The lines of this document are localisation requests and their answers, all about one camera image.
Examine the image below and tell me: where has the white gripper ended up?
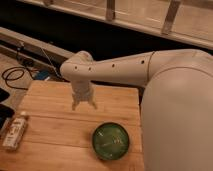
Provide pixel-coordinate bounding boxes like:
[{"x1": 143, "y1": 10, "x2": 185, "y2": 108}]
[{"x1": 71, "y1": 81, "x2": 97, "y2": 110}]

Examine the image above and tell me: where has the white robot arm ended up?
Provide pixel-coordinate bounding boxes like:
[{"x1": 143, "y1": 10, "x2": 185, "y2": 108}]
[{"x1": 60, "y1": 49, "x2": 213, "y2": 171}]

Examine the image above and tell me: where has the green ceramic bowl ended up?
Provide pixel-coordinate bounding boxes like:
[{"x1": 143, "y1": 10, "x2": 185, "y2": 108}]
[{"x1": 92, "y1": 122, "x2": 130, "y2": 161}]

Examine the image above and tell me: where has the blue connector box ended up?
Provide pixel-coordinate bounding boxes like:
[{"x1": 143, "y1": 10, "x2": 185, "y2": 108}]
[{"x1": 34, "y1": 70, "x2": 50, "y2": 81}]

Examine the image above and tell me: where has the black device at left edge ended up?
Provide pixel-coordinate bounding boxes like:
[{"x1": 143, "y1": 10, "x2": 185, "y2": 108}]
[{"x1": 0, "y1": 88, "x2": 14, "y2": 129}]

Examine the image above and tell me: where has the black coiled cable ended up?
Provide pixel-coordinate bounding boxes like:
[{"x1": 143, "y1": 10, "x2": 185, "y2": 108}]
[{"x1": 1, "y1": 65, "x2": 36, "y2": 90}]

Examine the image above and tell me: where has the thin white cable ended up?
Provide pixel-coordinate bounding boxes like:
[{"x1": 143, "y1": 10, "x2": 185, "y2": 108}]
[{"x1": 39, "y1": 46, "x2": 63, "y2": 79}]

